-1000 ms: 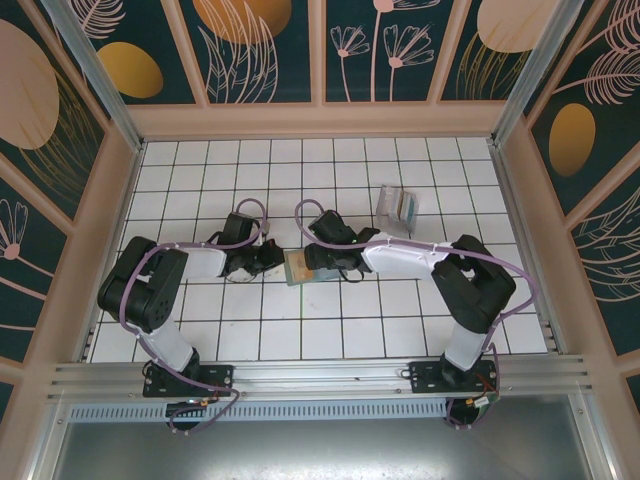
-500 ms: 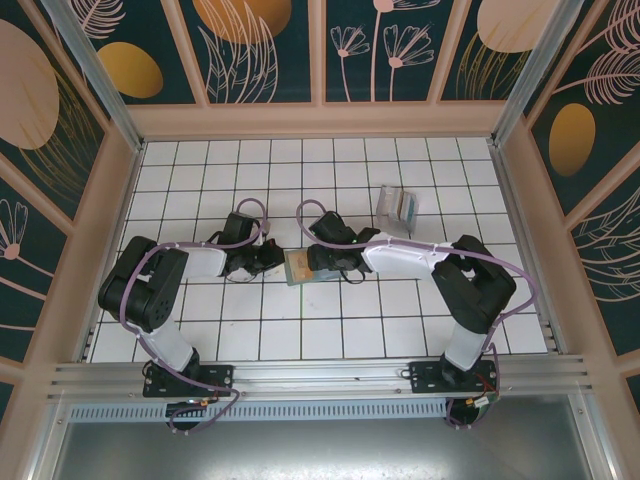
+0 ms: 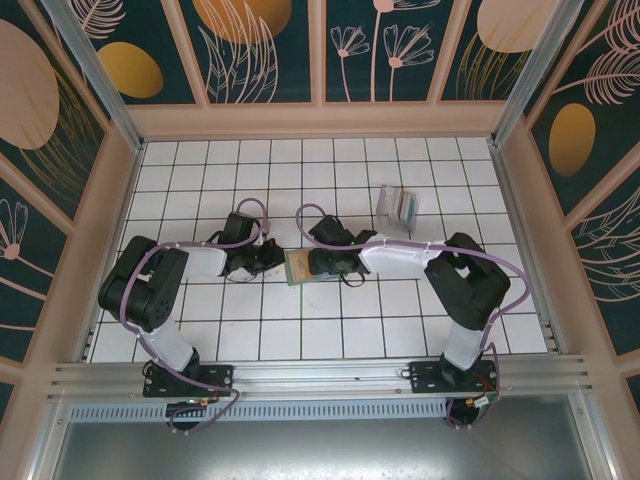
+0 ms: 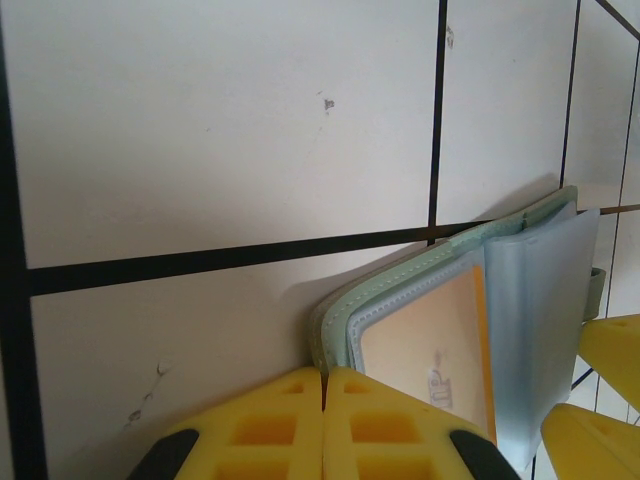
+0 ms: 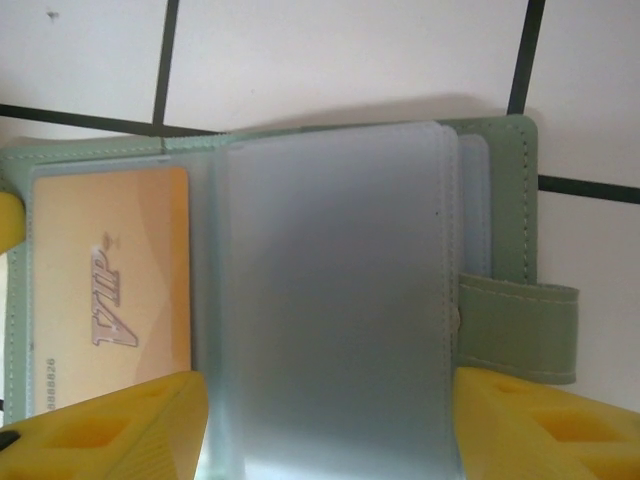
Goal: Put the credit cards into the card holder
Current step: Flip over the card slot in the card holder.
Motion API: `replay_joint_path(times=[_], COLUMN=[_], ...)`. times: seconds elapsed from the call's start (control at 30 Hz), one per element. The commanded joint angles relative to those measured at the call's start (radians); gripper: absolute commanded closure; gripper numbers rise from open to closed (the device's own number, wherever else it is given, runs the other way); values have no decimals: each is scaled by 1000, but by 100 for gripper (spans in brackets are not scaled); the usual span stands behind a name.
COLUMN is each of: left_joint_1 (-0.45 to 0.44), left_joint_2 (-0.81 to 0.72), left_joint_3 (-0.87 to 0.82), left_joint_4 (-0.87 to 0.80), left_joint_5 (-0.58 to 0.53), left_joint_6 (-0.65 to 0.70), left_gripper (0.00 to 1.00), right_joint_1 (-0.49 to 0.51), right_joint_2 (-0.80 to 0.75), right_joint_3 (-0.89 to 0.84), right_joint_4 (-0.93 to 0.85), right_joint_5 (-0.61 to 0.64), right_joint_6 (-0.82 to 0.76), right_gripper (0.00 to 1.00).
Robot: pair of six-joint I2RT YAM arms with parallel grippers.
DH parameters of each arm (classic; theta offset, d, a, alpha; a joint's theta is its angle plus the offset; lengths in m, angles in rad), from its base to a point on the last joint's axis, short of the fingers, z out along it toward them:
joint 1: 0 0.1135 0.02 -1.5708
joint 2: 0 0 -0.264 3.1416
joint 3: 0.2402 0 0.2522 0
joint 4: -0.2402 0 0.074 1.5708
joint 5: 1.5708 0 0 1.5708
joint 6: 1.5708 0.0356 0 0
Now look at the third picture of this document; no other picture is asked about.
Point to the grey metal sheet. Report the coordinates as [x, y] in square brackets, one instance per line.
[320, 450]

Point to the aluminium table side rail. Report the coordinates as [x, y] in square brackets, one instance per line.
[89, 342]
[550, 335]

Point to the teal credit card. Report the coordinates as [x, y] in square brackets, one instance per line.
[409, 210]

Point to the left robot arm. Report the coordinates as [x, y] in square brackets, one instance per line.
[150, 300]

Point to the aluminium mounting rail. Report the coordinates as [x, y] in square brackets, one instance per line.
[325, 375]

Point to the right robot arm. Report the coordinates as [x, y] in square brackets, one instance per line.
[470, 285]

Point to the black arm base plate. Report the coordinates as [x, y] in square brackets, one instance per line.
[220, 375]
[425, 380]

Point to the clear acrylic card stand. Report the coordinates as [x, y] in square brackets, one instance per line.
[385, 205]

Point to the aluminium frame post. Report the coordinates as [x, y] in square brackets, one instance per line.
[535, 75]
[106, 85]

